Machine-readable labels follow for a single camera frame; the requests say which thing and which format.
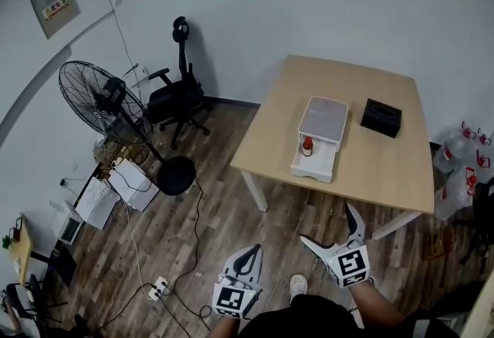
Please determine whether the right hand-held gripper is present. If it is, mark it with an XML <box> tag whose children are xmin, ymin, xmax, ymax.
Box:
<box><xmin>299</xmin><ymin>201</ymin><xmax>372</xmax><ymax>289</ymax></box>

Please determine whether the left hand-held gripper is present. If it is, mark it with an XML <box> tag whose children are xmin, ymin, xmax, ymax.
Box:
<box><xmin>211</xmin><ymin>245</ymin><xmax>266</xmax><ymax>320</ymax></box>

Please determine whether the white drawer box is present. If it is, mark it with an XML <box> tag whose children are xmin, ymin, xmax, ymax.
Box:
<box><xmin>290</xmin><ymin>96</ymin><xmax>350</xmax><ymax>182</ymax></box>

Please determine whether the person's left forearm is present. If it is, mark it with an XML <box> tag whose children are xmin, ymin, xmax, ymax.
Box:
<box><xmin>206</xmin><ymin>313</ymin><xmax>242</xmax><ymax>338</ymax></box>

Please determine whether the person's right forearm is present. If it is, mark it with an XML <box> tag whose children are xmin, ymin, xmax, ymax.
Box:
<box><xmin>349</xmin><ymin>282</ymin><xmax>416</xmax><ymax>338</ymax></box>

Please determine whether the black tissue box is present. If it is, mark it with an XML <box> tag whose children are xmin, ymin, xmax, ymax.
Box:
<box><xmin>360</xmin><ymin>98</ymin><xmax>404</xmax><ymax>138</ymax></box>

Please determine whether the white cardboard box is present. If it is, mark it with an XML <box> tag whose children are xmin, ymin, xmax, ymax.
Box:
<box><xmin>121</xmin><ymin>63</ymin><xmax>150</xmax><ymax>90</ymax></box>

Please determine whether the person's white shoe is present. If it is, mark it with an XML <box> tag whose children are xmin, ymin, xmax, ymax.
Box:
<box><xmin>289</xmin><ymin>273</ymin><xmax>309</xmax><ymax>297</ymax></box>

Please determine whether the white table leg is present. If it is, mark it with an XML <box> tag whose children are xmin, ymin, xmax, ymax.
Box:
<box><xmin>240</xmin><ymin>169</ymin><xmax>269</xmax><ymax>213</ymax></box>
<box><xmin>370</xmin><ymin>211</ymin><xmax>424</xmax><ymax>241</ymax></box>

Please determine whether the person's black clothing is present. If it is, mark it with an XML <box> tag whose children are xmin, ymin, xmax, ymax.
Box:
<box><xmin>237</xmin><ymin>292</ymin><xmax>464</xmax><ymax>338</ymax></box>

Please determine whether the white power strip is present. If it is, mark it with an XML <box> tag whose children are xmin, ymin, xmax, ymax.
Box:
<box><xmin>147</xmin><ymin>275</ymin><xmax>171</xmax><ymax>301</ymax></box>

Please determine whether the brown floor mat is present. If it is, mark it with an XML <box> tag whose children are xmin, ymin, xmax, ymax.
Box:
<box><xmin>421</xmin><ymin>229</ymin><xmax>453</xmax><ymax>262</ymax></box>

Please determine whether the pile of clear water bottles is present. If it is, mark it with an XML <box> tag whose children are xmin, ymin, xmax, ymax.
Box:
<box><xmin>432</xmin><ymin>120</ymin><xmax>494</xmax><ymax>222</ymax></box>

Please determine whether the black chair with legs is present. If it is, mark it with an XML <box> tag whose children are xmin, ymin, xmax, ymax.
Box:
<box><xmin>450</xmin><ymin>177</ymin><xmax>494</xmax><ymax>266</ymax></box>

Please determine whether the light wooden desk edge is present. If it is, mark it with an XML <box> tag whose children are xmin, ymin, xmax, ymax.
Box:
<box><xmin>458</xmin><ymin>277</ymin><xmax>494</xmax><ymax>338</ymax></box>

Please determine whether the white small appliance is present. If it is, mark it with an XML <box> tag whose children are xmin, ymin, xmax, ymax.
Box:
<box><xmin>56</xmin><ymin>211</ymin><xmax>85</xmax><ymax>245</ymax></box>

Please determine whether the black office chair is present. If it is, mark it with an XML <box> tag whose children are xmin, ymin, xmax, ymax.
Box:
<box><xmin>146</xmin><ymin>15</ymin><xmax>212</xmax><ymax>150</ymax></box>

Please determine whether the black flat panel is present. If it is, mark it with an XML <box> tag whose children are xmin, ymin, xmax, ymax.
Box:
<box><xmin>49</xmin><ymin>242</ymin><xmax>79</xmax><ymax>288</ymax></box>

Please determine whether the black standing fan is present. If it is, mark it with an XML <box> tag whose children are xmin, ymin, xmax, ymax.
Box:
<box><xmin>58</xmin><ymin>59</ymin><xmax>197</xmax><ymax>198</ymax></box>

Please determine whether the small wooden side desk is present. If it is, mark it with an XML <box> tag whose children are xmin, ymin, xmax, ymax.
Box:
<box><xmin>2</xmin><ymin>214</ymin><xmax>35</xmax><ymax>288</ymax></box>

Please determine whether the black floor cable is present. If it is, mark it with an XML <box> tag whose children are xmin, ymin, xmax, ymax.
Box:
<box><xmin>88</xmin><ymin>174</ymin><xmax>217</xmax><ymax>333</ymax></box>

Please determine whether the white floor cable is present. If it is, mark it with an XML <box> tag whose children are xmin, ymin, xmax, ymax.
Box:
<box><xmin>122</xmin><ymin>199</ymin><xmax>155</xmax><ymax>297</ymax></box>

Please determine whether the black metal frame chair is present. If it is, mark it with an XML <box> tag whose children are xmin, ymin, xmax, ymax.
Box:
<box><xmin>0</xmin><ymin>273</ymin><xmax>69</xmax><ymax>338</ymax></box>

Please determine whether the thin wall cable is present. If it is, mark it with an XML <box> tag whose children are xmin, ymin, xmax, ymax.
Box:
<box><xmin>95</xmin><ymin>0</ymin><xmax>140</xmax><ymax>68</ymax></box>

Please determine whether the grey electrical wall panel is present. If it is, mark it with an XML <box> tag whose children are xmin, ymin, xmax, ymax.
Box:
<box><xmin>29</xmin><ymin>0</ymin><xmax>83</xmax><ymax>40</ymax></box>

